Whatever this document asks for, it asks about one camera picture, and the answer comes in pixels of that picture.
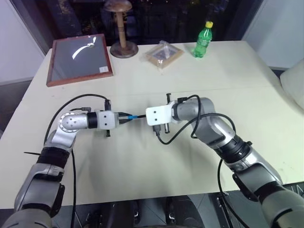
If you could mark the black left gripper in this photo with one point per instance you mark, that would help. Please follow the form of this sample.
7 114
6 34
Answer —
108 133

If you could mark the small wooden frame in bag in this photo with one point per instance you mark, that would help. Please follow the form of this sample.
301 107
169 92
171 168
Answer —
164 55

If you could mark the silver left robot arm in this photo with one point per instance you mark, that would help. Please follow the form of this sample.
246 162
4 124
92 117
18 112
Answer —
71 122

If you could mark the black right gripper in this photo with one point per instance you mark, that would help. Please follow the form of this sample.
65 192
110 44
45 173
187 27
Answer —
168 98

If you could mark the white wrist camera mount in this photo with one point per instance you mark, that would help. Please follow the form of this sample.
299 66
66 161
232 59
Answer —
156 115
105 120

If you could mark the brown framed glass picture frame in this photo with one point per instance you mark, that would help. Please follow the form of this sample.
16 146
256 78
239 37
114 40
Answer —
78 57

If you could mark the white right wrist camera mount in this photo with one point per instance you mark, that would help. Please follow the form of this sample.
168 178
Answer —
156 115

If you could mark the wooden hat stand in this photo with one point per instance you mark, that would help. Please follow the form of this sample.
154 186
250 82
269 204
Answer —
123 28

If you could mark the green bottle with yellow cap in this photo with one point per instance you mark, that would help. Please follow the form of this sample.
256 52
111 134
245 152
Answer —
202 42

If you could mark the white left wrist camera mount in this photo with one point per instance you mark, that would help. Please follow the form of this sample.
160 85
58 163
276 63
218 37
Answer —
105 120

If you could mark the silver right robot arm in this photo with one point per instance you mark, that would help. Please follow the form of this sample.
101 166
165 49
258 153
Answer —
213 128

